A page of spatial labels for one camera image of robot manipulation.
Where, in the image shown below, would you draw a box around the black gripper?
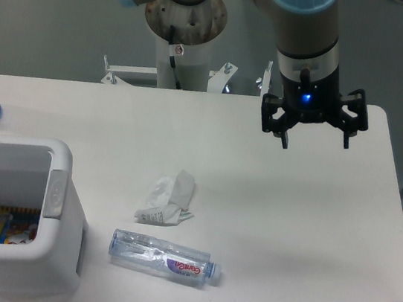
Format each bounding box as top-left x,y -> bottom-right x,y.
261,66 -> 369,149

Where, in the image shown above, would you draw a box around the white tissue wrapper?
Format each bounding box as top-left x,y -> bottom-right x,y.
134,170 -> 196,226

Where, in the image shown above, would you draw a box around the crushed clear plastic bottle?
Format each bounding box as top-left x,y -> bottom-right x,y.
109,229 -> 222,287

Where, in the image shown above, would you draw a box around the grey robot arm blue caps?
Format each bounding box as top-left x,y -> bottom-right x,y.
119,0 -> 368,145

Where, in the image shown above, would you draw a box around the white plastic trash can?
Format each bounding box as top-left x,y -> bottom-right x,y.
0,135 -> 88,295

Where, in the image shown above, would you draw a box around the colourful snack wrapper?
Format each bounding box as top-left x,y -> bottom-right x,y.
0,205 -> 41,245

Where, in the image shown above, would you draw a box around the white metal base frame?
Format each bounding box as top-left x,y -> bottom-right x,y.
100,55 -> 274,97

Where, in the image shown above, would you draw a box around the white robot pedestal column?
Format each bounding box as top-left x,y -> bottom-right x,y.
145,0 -> 228,92

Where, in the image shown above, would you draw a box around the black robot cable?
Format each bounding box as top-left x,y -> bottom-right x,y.
160,24 -> 191,91

